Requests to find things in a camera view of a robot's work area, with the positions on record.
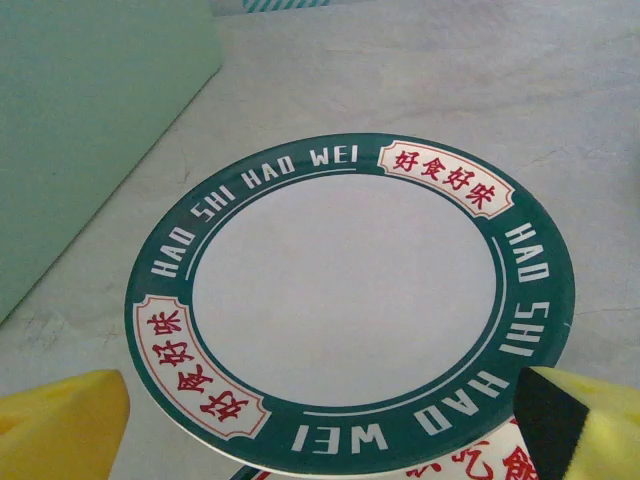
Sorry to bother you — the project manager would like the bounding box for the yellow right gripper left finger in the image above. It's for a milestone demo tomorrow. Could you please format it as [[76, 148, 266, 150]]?
[[0, 368, 132, 480]]

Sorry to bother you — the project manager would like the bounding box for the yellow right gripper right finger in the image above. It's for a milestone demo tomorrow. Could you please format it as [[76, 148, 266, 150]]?
[[513, 365, 640, 480]]

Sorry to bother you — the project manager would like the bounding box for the plaid patterned backdrop cloth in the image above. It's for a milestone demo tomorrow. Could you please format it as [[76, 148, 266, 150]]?
[[212, 0, 334, 16]]

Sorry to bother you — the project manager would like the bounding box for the sunburst print white plate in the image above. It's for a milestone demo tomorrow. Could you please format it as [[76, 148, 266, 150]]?
[[229, 418, 544, 480]]

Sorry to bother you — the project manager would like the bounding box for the green rim lettered plate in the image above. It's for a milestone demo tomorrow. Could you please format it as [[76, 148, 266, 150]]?
[[123, 132, 575, 476]]

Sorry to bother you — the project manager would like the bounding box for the green plastic bin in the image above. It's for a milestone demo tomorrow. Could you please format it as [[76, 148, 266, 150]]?
[[0, 0, 224, 326]]

